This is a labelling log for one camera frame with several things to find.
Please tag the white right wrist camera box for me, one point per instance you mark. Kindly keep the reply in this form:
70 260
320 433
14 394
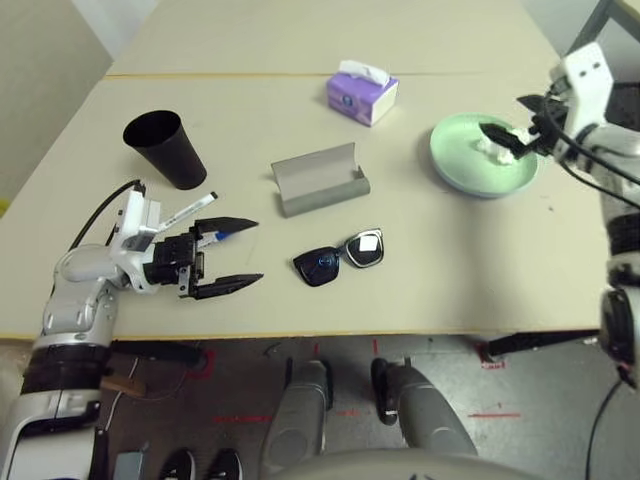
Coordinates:
585 75

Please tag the green plate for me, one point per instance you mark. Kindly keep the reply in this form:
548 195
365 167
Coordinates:
465 160

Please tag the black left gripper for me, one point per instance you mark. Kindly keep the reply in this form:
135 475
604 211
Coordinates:
172 255

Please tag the black-legged side table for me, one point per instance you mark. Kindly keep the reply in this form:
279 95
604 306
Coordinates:
592 25

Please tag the grey robot right leg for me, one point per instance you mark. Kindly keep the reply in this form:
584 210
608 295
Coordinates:
425 415

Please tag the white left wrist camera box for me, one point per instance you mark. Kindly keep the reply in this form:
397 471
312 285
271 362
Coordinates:
140 220

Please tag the grey glasses case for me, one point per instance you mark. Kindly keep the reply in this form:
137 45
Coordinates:
325 197

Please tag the black sunglasses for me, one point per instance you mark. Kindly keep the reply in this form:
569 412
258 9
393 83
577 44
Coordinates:
320 267

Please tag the grey floor box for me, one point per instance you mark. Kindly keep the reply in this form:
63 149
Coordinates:
131 465

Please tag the grey robot leg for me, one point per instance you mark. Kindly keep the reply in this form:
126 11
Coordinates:
425 415
295 425

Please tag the black table foot bar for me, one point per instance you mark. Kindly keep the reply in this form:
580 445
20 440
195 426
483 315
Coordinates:
165 355
540 342

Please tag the white tissue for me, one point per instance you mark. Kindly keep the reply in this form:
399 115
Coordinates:
492 150

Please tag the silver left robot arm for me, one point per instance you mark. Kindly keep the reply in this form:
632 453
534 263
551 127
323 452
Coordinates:
75 280

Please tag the black sneaker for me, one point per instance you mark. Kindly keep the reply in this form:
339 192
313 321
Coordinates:
177 465
225 465

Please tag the grey robot left leg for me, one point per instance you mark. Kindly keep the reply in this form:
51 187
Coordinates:
295 425

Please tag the wooden plank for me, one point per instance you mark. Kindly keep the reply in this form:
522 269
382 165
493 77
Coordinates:
125 386

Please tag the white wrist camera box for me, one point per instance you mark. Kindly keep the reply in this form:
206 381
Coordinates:
585 75
140 220

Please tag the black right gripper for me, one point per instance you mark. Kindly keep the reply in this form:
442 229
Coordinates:
547 135

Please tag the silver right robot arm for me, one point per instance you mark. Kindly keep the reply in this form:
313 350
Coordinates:
620 170

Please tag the grey robot torso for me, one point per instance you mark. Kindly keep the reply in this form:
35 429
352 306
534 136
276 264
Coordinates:
400 465

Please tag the purple tissue pack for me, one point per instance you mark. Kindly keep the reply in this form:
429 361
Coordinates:
355 100

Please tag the black-capped white marker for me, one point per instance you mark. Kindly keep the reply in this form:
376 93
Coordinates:
195 206

